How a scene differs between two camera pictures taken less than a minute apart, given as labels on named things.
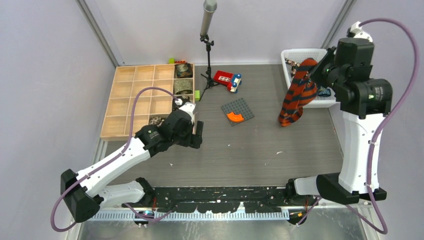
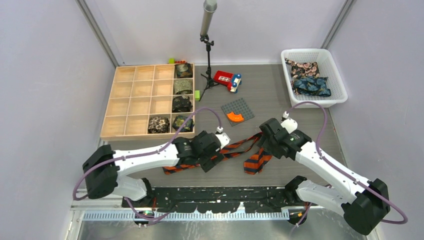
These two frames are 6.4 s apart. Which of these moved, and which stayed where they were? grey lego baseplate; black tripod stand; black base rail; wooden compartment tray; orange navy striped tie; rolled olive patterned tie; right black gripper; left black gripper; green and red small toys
Moved: left black gripper; orange navy striped tie; right black gripper
Stayed: black base rail; black tripod stand; green and red small toys; wooden compartment tray; grey lego baseplate; rolled olive patterned tie
